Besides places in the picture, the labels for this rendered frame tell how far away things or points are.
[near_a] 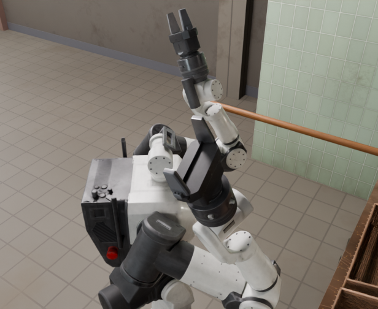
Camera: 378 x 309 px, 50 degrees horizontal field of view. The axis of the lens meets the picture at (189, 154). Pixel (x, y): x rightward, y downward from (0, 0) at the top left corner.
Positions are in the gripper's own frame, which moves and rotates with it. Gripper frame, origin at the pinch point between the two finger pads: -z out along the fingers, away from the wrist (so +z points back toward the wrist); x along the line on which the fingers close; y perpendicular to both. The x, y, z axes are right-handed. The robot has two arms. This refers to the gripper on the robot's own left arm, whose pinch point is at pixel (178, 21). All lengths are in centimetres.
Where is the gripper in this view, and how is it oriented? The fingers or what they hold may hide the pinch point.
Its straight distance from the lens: 130.1
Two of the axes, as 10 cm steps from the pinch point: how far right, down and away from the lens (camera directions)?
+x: 4.8, 1.5, -8.7
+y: -8.2, 4.3, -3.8
